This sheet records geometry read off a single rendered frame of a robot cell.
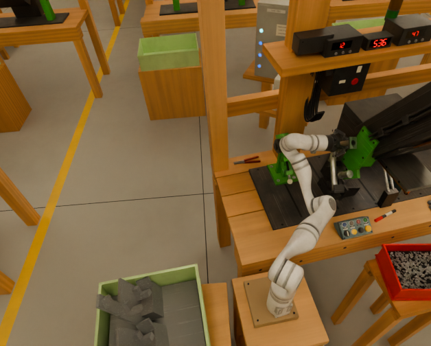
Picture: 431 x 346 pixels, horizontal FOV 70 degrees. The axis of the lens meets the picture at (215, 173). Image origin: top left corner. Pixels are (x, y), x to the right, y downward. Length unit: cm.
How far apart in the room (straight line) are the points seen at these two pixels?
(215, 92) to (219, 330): 104
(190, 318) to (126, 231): 146
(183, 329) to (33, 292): 160
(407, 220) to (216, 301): 99
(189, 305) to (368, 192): 107
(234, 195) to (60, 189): 204
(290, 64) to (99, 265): 202
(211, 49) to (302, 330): 119
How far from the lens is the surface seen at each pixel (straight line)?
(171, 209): 275
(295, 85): 158
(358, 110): 171
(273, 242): 149
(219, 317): 146
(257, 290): 140
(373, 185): 184
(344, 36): 148
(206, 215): 268
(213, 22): 131
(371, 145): 152
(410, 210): 180
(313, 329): 142
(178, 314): 142
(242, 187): 170
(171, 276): 142
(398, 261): 163
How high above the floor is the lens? 218
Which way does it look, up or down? 47 degrees down
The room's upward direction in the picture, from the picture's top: 4 degrees counter-clockwise
